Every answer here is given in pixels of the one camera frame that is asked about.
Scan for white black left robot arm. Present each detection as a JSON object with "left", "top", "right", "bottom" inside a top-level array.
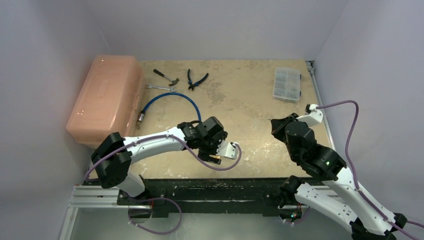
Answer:
[{"left": 91, "top": 116, "right": 238, "bottom": 205}]

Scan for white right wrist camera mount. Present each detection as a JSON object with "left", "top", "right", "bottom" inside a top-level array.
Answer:
[{"left": 296, "top": 104, "right": 324, "bottom": 127}]

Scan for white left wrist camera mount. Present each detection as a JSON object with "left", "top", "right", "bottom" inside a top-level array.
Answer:
[{"left": 216, "top": 140, "right": 239, "bottom": 160}]

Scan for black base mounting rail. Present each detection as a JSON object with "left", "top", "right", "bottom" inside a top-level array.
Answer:
[{"left": 117, "top": 177, "right": 297, "bottom": 218}]

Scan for blue cable lock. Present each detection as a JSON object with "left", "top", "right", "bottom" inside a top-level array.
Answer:
[{"left": 138, "top": 92, "right": 203, "bottom": 123}]

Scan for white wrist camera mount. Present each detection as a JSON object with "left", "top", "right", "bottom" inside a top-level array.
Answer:
[
  {"left": 216, "top": 140, "right": 239, "bottom": 160},
  {"left": 296, "top": 104, "right": 324, "bottom": 127}
]

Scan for clear plastic organizer box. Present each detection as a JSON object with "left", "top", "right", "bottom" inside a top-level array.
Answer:
[{"left": 272, "top": 67, "right": 302, "bottom": 103}]

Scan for silver open-end wrench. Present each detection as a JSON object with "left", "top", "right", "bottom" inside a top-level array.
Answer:
[{"left": 145, "top": 84, "right": 177, "bottom": 93}]

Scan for black claw hammer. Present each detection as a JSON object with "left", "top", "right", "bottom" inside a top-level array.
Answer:
[{"left": 153, "top": 68, "right": 180, "bottom": 87}]

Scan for pink translucent storage bin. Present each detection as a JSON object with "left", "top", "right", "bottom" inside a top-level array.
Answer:
[{"left": 66, "top": 54, "right": 145, "bottom": 149}]

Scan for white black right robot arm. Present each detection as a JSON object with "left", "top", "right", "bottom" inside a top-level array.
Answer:
[{"left": 270, "top": 113, "right": 407, "bottom": 240}]

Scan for blue handled pliers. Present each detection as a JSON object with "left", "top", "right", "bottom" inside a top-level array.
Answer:
[{"left": 186, "top": 68, "right": 210, "bottom": 91}]

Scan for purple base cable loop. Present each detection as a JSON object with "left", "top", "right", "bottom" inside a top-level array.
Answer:
[{"left": 124, "top": 192, "right": 183, "bottom": 236}]

